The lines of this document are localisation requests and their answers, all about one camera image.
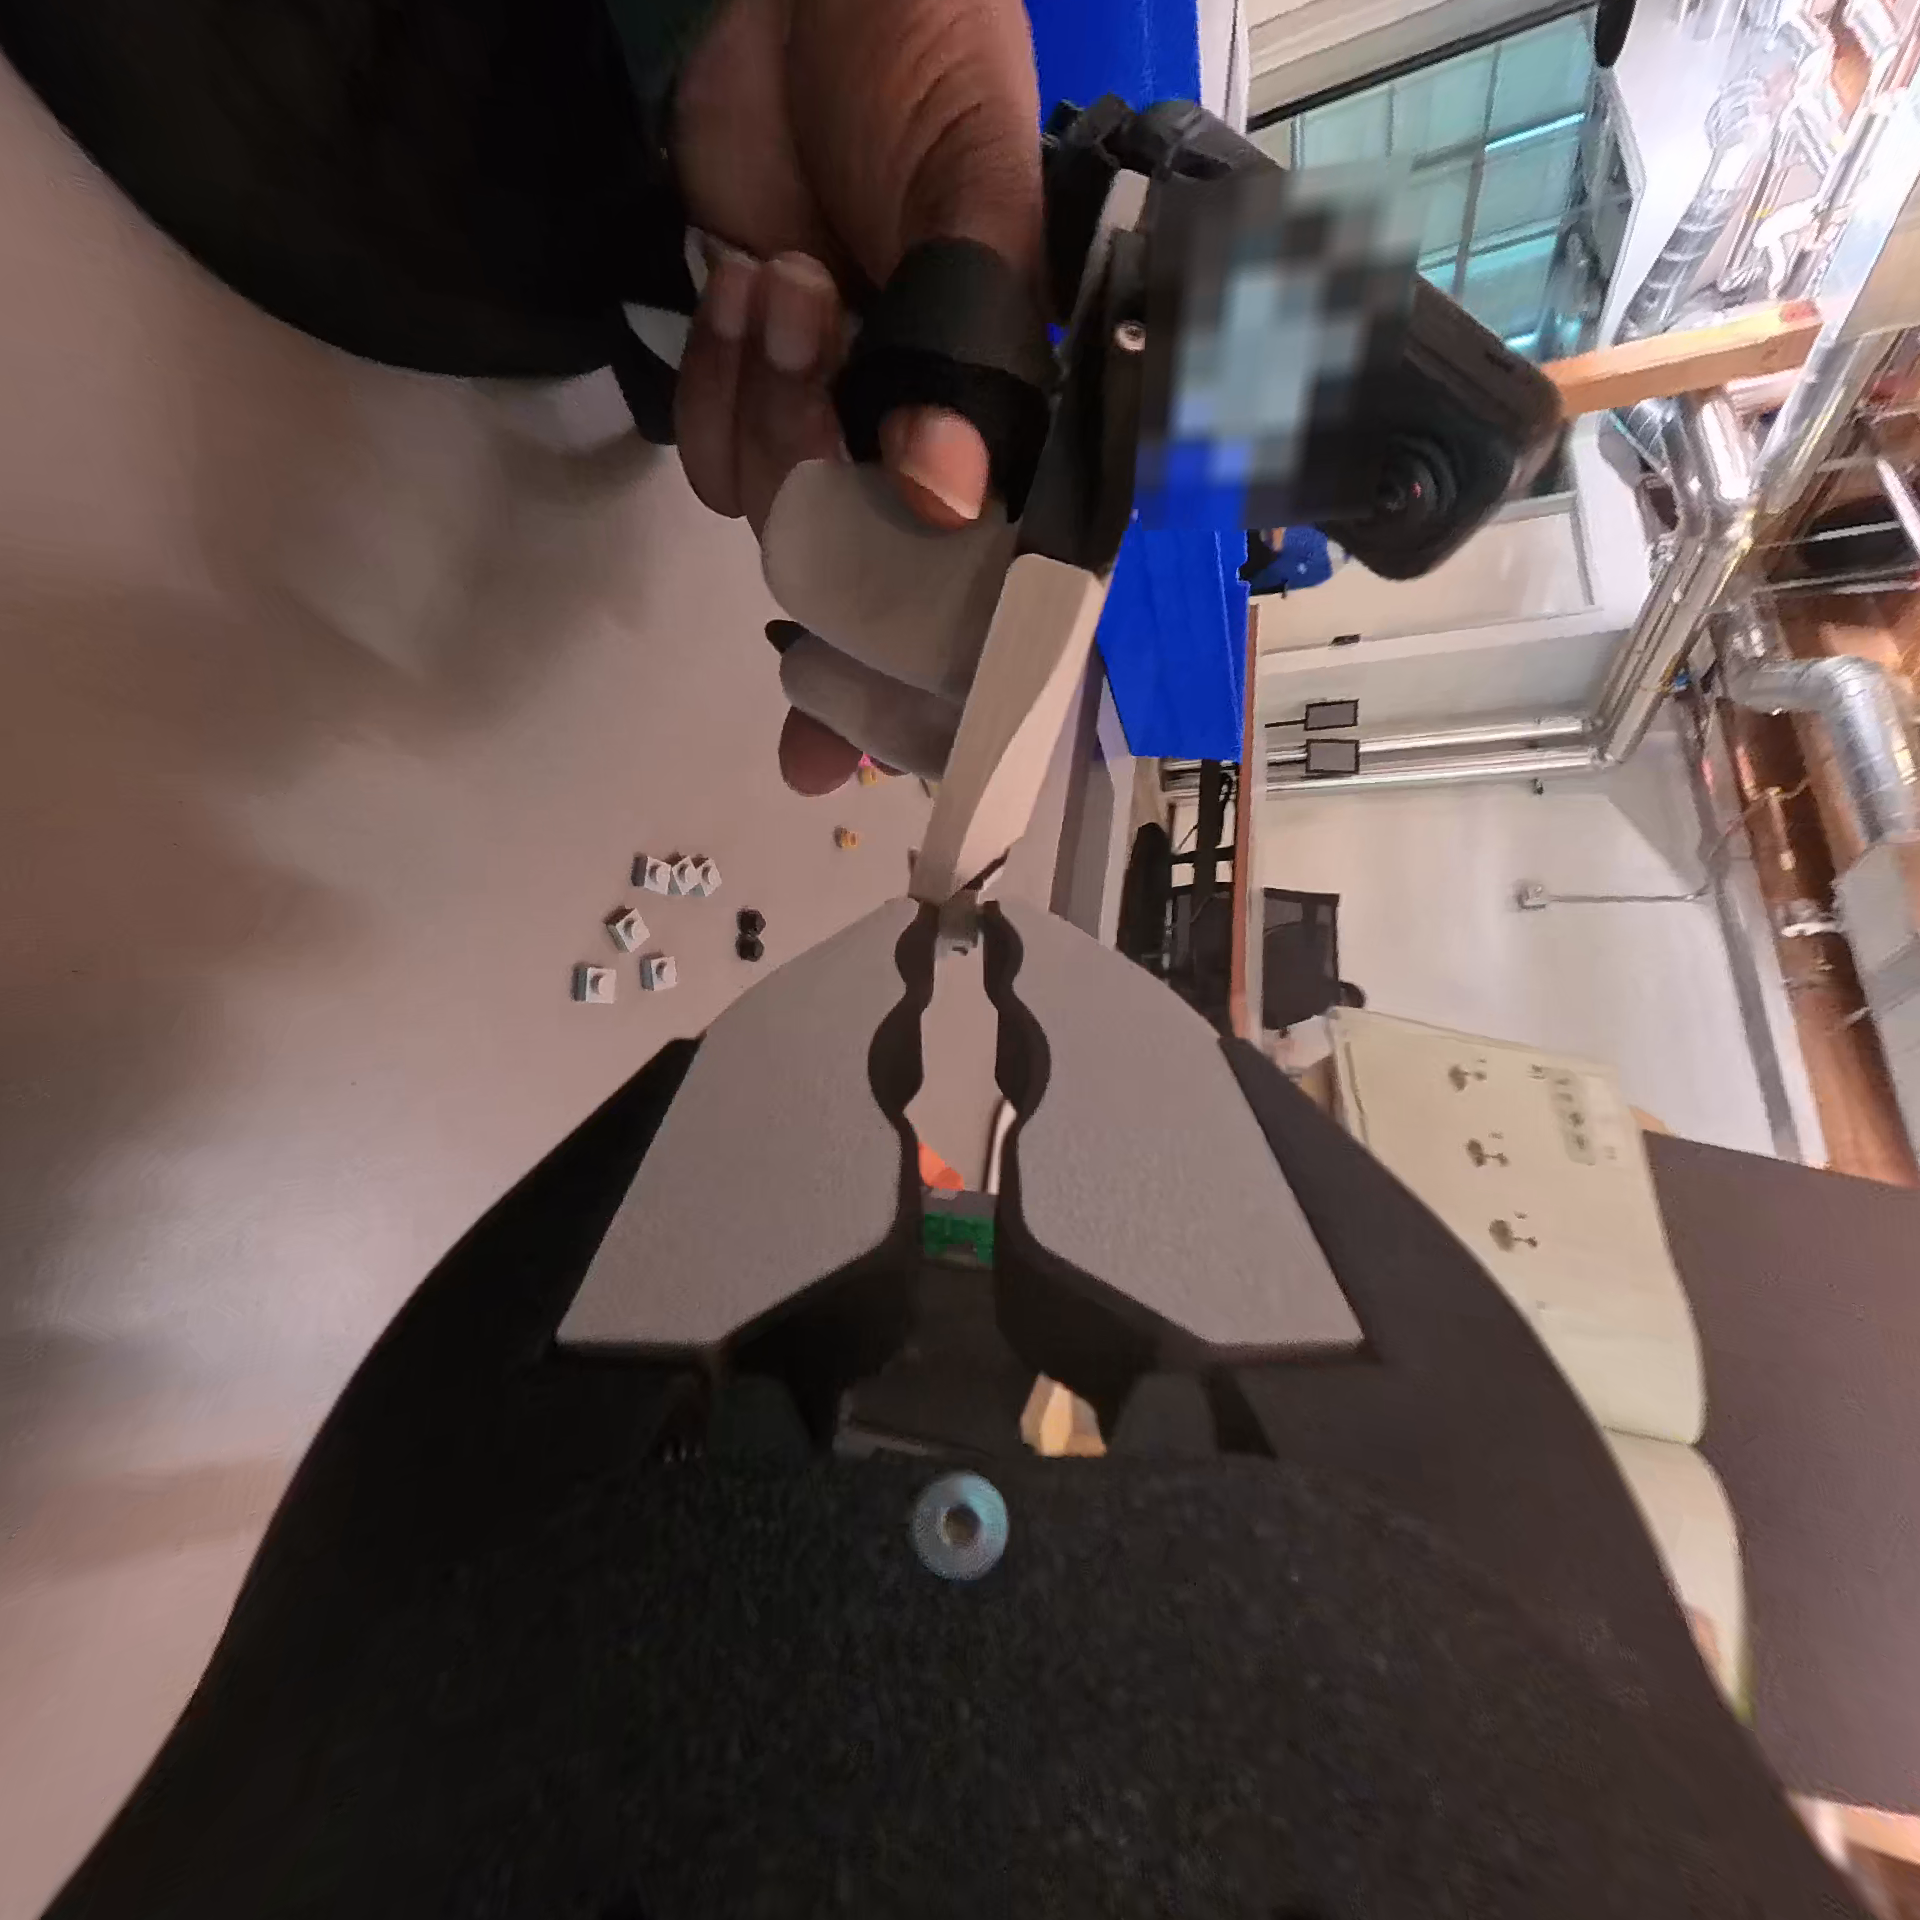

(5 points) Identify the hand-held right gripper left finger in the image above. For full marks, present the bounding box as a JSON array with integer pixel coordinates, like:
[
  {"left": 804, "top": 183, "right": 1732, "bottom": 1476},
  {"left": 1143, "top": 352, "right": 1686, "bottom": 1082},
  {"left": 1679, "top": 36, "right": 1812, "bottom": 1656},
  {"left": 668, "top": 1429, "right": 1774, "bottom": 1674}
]
[{"left": 556, "top": 893, "right": 941, "bottom": 1445}]

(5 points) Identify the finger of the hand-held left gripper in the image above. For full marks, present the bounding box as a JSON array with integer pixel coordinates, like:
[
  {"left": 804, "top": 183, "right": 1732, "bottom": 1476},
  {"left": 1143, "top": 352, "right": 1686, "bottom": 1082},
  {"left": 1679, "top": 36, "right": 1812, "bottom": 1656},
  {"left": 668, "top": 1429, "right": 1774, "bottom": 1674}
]
[{"left": 913, "top": 552, "right": 1117, "bottom": 903}]

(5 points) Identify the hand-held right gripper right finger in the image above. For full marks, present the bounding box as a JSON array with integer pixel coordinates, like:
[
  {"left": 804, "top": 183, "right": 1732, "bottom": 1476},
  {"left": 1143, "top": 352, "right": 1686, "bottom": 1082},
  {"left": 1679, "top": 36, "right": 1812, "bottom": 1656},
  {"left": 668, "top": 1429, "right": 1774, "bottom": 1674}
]
[{"left": 979, "top": 893, "right": 1370, "bottom": 1424}]

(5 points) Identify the person's left forearm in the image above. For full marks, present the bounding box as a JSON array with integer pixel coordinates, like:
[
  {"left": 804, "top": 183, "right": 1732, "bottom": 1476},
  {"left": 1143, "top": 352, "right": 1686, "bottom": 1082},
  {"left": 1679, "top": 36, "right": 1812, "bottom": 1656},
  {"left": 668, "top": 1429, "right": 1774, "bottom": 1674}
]
[{"left": 0, "top": 0, "right": 706, "bottom": 385}]

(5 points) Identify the grey desk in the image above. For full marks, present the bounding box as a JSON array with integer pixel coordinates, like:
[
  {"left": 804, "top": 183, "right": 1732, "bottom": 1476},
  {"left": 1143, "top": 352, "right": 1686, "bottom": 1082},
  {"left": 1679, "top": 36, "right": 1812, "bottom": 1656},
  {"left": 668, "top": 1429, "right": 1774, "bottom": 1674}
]
[{"left": 0, "top": 45, "right": 1119, "bottom": 1667}]

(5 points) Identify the person's left hand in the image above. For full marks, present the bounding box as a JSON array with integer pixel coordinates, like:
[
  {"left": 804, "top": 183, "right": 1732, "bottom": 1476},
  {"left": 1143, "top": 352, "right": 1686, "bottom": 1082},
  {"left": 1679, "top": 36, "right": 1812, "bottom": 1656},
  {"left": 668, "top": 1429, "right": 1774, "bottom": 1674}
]
[{"left": 673, "top": 0, "right": 1050, "bottom": 800}]

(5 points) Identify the blue storage bin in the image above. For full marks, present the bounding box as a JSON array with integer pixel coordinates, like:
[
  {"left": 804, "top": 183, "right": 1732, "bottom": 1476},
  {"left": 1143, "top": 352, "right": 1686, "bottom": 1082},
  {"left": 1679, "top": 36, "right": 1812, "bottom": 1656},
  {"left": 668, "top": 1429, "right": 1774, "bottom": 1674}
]
[{"left": 1035, "top": 0, "right": 1258, "bottom": 761}]

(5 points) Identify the lego cave build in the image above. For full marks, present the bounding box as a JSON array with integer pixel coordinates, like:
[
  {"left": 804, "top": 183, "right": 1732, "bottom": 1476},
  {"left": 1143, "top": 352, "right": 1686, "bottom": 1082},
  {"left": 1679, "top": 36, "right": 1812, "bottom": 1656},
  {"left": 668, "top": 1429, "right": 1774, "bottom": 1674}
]
[{"left": 839, "top": 1137, "right": 1114, "bottom": 1460}]

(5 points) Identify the black office chair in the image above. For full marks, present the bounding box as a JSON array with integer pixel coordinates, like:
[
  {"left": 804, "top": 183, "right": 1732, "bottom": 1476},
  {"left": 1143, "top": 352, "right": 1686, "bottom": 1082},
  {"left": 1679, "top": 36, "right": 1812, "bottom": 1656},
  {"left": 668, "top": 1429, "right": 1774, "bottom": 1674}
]
[{"left": 1258, "top": 884, "right": 1370, "bottom": 1039}]

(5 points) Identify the cluster of grey lego tiles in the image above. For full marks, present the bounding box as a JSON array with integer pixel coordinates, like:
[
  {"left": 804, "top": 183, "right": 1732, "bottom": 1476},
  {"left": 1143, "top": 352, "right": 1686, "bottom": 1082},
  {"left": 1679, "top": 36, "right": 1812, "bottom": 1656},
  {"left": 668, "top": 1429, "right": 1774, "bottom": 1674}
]
[{"left": 569, "top": 848, "right": 727, "bottom": 1008}]

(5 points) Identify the cream panel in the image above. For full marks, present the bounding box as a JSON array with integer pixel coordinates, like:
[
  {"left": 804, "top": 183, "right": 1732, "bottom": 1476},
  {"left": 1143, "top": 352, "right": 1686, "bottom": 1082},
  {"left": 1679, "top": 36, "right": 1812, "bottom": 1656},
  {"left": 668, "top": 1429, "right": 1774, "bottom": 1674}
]
[{"left": 1327, "top": 1007, "right": 1714, "bottom": 1451}]

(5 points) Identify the dark grey partition panel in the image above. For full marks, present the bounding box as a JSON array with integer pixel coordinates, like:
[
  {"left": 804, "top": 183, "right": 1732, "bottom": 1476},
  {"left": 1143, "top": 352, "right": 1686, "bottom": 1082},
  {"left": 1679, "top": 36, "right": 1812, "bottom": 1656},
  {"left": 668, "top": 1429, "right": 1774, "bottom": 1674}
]
[{"left": 1642, "top": 1131, "right": 1920, "bottom": 1818}]

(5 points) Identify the silver ventilation duct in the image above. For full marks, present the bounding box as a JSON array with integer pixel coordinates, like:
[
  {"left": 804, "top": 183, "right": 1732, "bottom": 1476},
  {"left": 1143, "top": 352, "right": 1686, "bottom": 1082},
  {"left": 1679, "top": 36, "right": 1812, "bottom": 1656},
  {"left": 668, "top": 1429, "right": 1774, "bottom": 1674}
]
[{"left": 1598, "top": 271, "right": 1920, "bottom": 842}]

